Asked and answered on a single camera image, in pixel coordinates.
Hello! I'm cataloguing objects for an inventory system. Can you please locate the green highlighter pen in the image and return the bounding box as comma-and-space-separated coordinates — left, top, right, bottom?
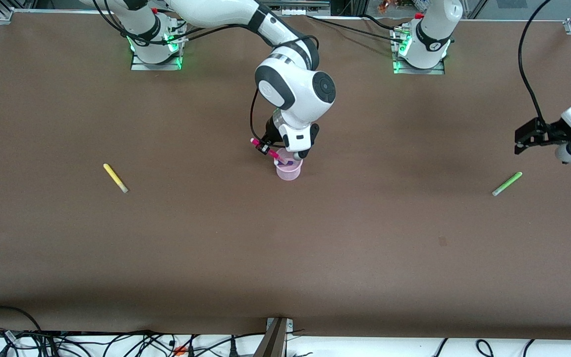
492, 172, 523, 197

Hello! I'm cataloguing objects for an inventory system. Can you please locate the pink highlighter pen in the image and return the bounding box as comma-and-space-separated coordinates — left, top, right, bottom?
250, 138, 289, 166

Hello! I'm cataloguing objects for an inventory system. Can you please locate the brown support beam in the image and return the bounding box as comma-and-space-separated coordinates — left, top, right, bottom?
255, 319, 288, 357

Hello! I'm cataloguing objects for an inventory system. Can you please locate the yellow highlighter pen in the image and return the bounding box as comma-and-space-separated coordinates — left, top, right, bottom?
103, 164, 129, 194

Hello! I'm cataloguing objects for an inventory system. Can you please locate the pink translucent pen holder cup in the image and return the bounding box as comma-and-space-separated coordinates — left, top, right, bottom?
276, 148, 303, 181

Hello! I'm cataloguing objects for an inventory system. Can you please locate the thick black floor cable arc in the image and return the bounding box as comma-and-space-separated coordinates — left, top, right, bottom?
0, 305, 43, 334

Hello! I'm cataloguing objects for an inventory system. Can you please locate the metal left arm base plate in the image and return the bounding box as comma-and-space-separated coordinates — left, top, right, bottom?
393, 60, 446, 75

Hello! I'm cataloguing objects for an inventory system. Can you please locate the long black cable on table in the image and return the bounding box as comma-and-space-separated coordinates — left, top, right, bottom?
307, 15, 405, 43

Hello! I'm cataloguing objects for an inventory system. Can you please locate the metal table edge bracket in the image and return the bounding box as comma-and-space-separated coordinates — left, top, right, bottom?
266, 317, 294, 334

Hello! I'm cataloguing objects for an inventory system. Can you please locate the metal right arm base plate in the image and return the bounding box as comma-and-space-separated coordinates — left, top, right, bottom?
131, 54, 183, 71

